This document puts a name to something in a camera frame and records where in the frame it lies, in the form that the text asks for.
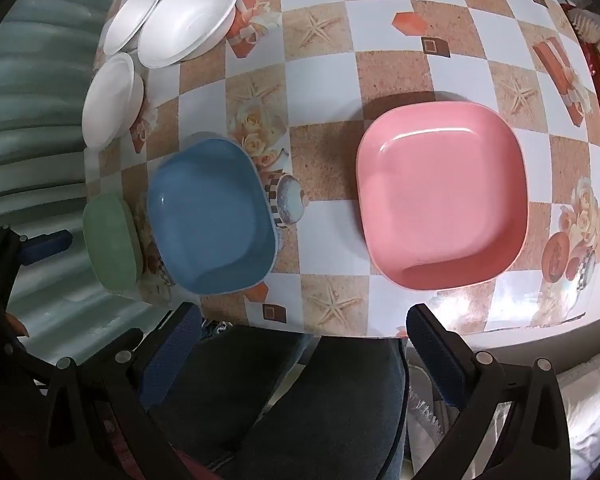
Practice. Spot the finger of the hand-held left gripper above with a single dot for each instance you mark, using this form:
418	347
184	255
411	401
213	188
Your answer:
45	246

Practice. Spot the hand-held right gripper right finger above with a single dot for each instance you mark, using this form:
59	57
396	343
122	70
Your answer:
435	355

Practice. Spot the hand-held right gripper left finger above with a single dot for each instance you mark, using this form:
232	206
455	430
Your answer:
172	355

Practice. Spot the green square plate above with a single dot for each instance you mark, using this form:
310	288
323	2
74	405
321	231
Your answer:
112	240

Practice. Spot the blue square plate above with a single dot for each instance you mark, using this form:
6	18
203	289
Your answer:
210	215

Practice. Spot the pink square plate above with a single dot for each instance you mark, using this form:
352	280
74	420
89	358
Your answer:
440	195

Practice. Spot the large white foam bowl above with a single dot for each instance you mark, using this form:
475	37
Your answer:
190	20

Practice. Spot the person's left hand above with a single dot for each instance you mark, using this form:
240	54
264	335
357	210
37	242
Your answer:
16	327

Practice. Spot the white laced shoe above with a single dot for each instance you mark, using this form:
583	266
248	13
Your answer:
422	395

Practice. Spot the teal ribbed sofa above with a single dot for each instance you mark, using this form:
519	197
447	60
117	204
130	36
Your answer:
35	110

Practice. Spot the small white foam bowl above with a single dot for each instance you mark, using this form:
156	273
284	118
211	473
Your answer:
110	100
130	20

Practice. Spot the white padded cloth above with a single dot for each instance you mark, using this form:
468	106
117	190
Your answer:
595	410

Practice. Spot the checkered printed tablecloth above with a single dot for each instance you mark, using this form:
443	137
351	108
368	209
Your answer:
330	85

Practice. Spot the red cloth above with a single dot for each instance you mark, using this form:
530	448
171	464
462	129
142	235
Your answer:
592	65

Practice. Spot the white foam fruit net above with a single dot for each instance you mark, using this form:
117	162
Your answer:
585	22

